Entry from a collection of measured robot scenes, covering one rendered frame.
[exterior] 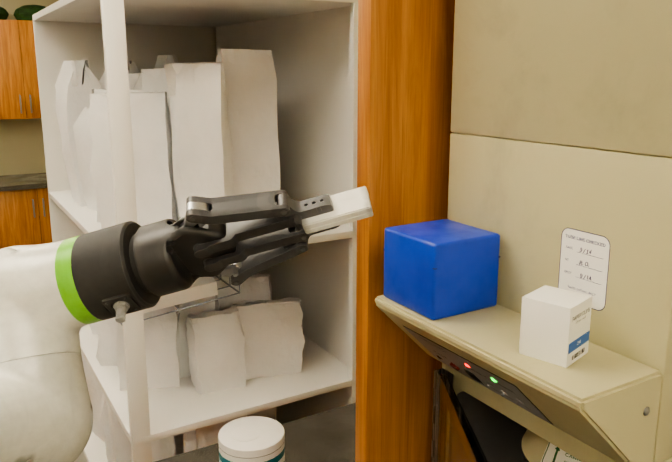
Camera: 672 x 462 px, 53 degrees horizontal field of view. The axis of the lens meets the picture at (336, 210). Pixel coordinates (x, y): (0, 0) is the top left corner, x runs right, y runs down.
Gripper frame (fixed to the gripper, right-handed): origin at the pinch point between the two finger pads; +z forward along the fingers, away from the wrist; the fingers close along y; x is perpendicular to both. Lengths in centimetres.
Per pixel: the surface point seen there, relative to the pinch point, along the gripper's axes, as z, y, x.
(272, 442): -30, -70, 8
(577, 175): 24.7, -6.0, 0.9
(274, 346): -41, -113, 54
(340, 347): -24, -129, 57
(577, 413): 16.5, -10.5, -21.4
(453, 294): 9.3, -16.4, -2.9
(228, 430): -39, -71, 13
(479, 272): 12.9, -17.0, -0.6
